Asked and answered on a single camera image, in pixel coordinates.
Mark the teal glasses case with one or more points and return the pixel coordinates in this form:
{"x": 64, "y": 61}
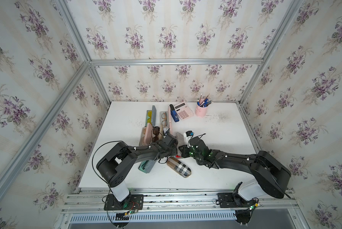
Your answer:
{"x": 147, "y": 166}

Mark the pink grey case back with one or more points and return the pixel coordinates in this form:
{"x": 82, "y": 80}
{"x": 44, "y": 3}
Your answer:
{"x": 169, "y": 117}

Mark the pink glasses case left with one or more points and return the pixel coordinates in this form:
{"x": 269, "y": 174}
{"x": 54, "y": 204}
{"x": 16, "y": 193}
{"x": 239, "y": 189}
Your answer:
{"x": 146, "y": 135}

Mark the blue stapler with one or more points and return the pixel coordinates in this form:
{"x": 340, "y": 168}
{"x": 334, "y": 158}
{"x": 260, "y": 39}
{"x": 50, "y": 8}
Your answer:
{"x": 174, "y": 113}

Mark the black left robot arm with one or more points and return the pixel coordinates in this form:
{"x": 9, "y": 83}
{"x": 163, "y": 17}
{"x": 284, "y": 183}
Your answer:
{"x": 117, "y": 163}

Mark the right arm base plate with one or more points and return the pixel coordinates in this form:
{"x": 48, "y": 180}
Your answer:
{"x": 233, "y": 200}

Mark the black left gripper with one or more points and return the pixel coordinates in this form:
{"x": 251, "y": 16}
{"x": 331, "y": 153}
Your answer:
{"x": 174, "y": 153}

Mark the pink case white glasses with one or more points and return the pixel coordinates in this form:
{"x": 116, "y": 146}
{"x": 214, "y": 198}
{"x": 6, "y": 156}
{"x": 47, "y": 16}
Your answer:
{"x": 166, "y": 131}

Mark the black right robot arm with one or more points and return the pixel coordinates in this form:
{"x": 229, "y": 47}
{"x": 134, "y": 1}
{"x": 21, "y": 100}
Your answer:
{"x": 270, "y": 176}

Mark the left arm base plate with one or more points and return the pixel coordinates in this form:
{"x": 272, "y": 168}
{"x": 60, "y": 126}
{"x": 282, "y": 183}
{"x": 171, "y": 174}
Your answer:
{"x": 123, "y": 202}

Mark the brown sunglasses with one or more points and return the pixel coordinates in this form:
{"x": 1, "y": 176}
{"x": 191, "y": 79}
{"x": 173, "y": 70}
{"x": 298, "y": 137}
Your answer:
{"x": 155, "y": 134}

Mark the brown frame glasses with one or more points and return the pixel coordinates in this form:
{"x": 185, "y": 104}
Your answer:
{"x": 164, "y": 119}

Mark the grey glasses case red glasses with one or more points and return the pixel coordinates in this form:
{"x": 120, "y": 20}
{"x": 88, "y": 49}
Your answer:
{"x": 181, "y": 139}

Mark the pink pen cup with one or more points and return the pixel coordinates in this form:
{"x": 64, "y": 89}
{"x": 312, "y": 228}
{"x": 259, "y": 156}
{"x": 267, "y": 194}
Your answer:
{"x": 201, "y": 111}

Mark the pink calculator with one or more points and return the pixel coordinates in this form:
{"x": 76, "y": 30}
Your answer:
{"x": 183, "y": 111}

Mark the grey case yellow lining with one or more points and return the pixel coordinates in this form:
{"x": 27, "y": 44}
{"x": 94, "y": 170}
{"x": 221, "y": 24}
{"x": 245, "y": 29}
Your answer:
{"x": 151, "y": 116}

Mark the aluminium rail frame front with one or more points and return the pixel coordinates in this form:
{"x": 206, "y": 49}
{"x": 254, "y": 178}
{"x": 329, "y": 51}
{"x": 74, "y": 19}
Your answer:
{"x": 174, "y": 206}

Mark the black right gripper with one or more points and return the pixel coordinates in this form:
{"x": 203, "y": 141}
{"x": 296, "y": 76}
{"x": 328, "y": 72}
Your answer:
{"x": 183, "y": 150}

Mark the plaid glasses case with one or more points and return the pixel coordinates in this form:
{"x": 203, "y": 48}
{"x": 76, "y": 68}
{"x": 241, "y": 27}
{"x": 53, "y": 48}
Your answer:
{"x": 179, "y": 167}

